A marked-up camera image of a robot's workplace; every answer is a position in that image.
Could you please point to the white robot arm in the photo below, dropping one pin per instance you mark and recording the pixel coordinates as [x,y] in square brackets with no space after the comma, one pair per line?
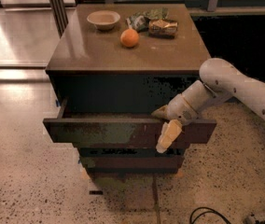
[219,81]

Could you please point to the crushed golden can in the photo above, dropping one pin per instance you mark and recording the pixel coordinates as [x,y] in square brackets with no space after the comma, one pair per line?
[163,28]

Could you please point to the brown drawer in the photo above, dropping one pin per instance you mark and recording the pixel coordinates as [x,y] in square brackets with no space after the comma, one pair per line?
[103,130]
[173,162]

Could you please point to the grey power strip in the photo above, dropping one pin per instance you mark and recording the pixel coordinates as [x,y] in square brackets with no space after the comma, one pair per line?
[254,219]

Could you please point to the beige bowl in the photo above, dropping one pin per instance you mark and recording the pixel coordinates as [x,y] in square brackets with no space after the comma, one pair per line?
[103,20]

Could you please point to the green chip bag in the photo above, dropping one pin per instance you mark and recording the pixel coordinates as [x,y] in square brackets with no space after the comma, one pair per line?
[139,21]

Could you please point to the brown bottom drawer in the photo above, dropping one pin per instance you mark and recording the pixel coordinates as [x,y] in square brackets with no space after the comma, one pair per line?
[173,162]

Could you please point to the brown top drawer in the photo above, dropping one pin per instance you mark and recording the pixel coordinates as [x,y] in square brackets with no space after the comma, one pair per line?
[103,130]

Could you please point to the brown drawer cabinet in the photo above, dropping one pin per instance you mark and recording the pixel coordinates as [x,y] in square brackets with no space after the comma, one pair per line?
[96,74]

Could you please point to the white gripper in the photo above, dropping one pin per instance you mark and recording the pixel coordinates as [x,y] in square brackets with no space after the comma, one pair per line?
[178,110]

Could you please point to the orange fruit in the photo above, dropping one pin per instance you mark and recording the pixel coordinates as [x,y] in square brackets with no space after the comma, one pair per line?
[129,38]

